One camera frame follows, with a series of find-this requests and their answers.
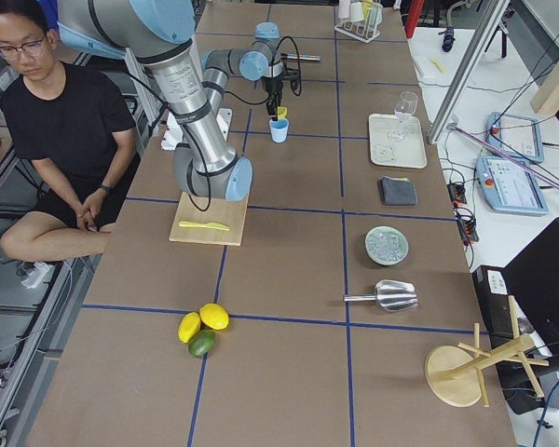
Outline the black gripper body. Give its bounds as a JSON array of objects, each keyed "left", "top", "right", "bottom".
[{"left": 262, "top": 76, "right": 284, "bottom": 96}]

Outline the lemon slice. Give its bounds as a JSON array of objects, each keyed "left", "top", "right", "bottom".
[{"left": 276, "top": 106, "right": 288, "bottom": 120}]

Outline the metal muddler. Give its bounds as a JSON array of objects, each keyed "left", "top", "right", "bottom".
[{"left": 281, "top": 53, "right": 321, "bottom": 63}]

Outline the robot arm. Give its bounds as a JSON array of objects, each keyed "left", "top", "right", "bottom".
[
  {"left": 58, "top": 0, "right": 280, "bottom": 201},
  {"left": 253, "top": 21, "right": 280, "bottom": 40}
]

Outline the light blue cup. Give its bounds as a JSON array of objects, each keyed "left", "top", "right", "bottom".
[{"left": 268, "top": 118, "right": 290, "bottom": 143}]

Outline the yellow lemon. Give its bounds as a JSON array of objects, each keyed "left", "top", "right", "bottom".
[
  {"left": 199, "top": 303, "right": 230, "bottom": 331},
  {"left": 177, "top": 312, "right": 201, "bottom": 344}
]

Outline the wooden cutting board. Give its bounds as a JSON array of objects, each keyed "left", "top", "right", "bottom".
[{"left": 169, "top": 193, "right": 249, "bottom": 246}]

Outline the cream serving tray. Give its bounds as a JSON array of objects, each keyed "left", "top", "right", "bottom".
[{"left": 368, "top": 114, "right": 428, "bottom": 169}]

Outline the clear wine glass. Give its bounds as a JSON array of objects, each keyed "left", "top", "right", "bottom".
[{"left": 388, "top": 91, "right": 418, "bottom": 142}]

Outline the yellow plastic knife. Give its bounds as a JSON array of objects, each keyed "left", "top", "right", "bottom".
[{"left": 178, "top": 220, "right": 230, "bottom": 232}]

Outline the green bowl of ice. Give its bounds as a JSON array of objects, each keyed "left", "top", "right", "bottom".
[{"left": 364, "top": 226, "right": 409, "bottom": 266}]

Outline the seated person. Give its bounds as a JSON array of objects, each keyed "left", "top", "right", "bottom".
[{"left": 0, "top": 1, "right": 140, "bottom": 262}]

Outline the metal ice scoop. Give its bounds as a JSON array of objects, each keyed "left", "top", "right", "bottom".
[{"left": 343, "top": 279, "right": 419, "bottom": 312}]

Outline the far teach pendant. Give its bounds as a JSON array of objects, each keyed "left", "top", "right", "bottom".
[{"left": 486, "top": 112, "right": 544, "bottom": 164}]

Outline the teach pendant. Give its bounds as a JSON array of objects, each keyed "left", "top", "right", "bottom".
[
  {"left": 486, "top": 112, "right": 544, "bottom": 164},
  {"left": 476, "top": 156, "right": 549, "bottom": 216}
]

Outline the near teach pendant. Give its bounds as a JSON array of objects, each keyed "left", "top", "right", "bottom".
[{"left": 476, "top": 156, "right": 549, "bottom": 216}]

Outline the green lime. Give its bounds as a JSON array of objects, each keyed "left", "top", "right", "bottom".
[{"left": 188, "top": 330, "right": 216, "bottom": 358}]

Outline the black monitor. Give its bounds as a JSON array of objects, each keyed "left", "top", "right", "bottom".
[{"left": 503, "top": 218, "right": 559, "bottom": 347}]

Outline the wooden mug tree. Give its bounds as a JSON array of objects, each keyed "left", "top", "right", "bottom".
[{"left": 424, "top": 295, "right": 549, "bottom": 408}]

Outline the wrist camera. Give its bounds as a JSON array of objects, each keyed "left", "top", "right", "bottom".
[{"left": 283, "top": 66, "right": 302, "bottom": 97}]

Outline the white wire cup rack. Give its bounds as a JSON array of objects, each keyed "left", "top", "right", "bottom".
[{"left": 334, "top": 0, "right": 383, "bottom": 43}]

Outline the aluminium frame post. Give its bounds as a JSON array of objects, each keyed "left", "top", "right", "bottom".
[{"left": 428, "top": 0, "right": 510, "bottom": 144}]

